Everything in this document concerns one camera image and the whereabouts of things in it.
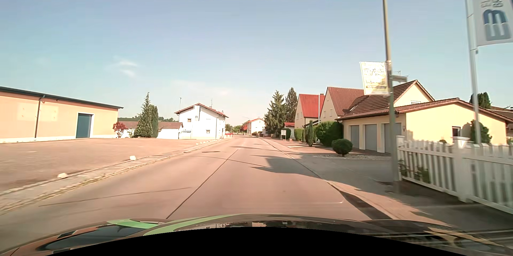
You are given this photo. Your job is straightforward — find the grey pavement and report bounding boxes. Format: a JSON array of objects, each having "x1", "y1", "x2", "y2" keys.
[{"x1": 262, "y1": 137, "x2": 513, "y2": 233}]

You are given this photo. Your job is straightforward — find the gravel strip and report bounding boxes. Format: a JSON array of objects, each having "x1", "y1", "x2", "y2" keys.
[{"x1": 312, "y1": 153, "x2": 391, "y2": 161}]

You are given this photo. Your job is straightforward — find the lamp post with sign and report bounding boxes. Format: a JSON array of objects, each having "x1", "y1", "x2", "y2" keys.
[{"x1": 359, "y1": 0, "x2": 409, "y2": 192}]

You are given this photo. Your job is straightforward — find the low white building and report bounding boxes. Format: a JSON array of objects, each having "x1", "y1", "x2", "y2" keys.
[{"x1": 119, "y1": 121, "x2": 184, "y2": 140}]

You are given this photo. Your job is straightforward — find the grey asphalt road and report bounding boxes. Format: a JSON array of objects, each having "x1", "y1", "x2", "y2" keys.
[{"x1": 0, "y1": 136, "x2": 391, "y2": 245}]

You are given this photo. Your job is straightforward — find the flag on pole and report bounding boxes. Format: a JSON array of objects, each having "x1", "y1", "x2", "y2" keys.
[{"x1": 463, "y1": 0, "x2": 513, "y2": 145}]

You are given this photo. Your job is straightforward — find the house with red roof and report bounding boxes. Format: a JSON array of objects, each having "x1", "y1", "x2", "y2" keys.
[{"x1": 294, "y1": 94, "x2": 326, "y2": 129}]

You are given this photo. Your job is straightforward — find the dark green tree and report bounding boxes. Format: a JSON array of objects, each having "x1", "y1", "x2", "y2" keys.
[{"x1": 470, "y1": 92, "x2": 492, "y2": 109}]

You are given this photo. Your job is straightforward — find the yellow house brown roof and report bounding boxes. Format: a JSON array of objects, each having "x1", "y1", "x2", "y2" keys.
[{"x1": 319, "y1": 80, "x2": 435, "y2": 125}]

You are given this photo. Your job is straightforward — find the green hedge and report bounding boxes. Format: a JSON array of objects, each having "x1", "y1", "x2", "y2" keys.
[{"x1": 314, "y1": 121, "x2": 344, "y2": 147}]

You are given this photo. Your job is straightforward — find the white house red roof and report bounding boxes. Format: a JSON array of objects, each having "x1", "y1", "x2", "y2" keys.
[{"x1": 242, "y1": 118, "x2": 266, "y2": 135}]

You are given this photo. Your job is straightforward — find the round green bush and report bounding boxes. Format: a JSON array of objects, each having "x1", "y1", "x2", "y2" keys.
[{"x1": 332, "y1": 139, "x2": 353, "y2": 157}]

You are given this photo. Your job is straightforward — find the tall conifer trees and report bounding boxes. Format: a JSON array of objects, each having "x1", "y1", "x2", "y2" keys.
[{"x1": 264, "y1": 87, "x2": 299, "y2": 136}]

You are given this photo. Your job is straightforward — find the beige hall building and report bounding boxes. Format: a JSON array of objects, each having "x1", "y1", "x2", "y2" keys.
[{"x1": 0, "y1": 86, "x2": 124, "y2": 144}]

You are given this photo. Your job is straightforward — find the car's own bonnet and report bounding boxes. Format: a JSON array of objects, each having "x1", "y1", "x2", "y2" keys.
[{"x1": 0, "y1": 213, "x2": 513, "y2": 256}]

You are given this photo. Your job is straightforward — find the white picket fence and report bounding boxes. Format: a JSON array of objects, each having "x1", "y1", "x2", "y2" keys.
[{"x1": 396, "y1": 136, "x2": 513, "y2": 214}]

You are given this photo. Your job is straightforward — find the yellow garage building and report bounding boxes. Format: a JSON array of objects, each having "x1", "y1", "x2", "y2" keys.
[{"x1": 336, "y1": 98, "x2": 513, "y2": 154}]

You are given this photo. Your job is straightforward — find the paved yard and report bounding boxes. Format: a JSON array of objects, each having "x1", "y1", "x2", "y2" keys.
[{"x1": 0, "y1": 138, "x2": 219, "y2": 192}]

